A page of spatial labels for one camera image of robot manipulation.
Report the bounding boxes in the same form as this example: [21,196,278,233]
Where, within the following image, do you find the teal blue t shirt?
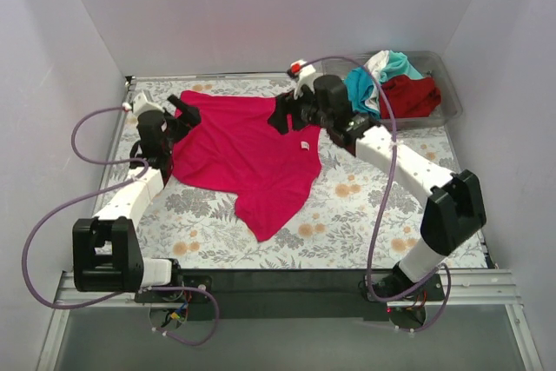
[344,67,381,119]

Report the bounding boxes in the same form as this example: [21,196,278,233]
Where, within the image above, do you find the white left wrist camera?
[122,93,164,117]

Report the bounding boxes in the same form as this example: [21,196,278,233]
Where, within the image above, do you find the floral patterned table mat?
[129,76,487,269]

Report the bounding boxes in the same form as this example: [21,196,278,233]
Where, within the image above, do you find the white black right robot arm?
[268,75,487,301]

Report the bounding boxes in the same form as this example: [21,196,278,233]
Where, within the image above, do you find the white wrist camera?
[287,60,322,100]
[122,93,164,117]

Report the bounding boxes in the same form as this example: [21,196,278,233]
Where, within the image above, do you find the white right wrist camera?
[287,60,322,100]

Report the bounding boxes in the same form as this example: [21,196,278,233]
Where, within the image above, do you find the clear plastic bin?
[343,50,461,130]

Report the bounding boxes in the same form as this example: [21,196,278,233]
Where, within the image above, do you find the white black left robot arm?
[72,94,201,301]

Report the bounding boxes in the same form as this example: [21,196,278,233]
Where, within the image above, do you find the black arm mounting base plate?
[134,267,448,324]

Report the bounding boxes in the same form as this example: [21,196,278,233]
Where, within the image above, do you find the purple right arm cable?
[303,55,453,334]

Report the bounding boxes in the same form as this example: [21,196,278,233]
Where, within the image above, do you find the pink t shirt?
[173,90,321,242]

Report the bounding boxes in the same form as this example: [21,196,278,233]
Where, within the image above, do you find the white and aqua t shirt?
[361,50,423,116]

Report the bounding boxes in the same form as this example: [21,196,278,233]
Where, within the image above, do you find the dark red t shirt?
[381,76,441,118]

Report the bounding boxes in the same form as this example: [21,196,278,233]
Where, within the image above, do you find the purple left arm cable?
[21,105,221,348]

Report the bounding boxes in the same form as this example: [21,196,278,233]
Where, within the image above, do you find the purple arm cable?
[21,105,221,348]
[303,55,453,334]

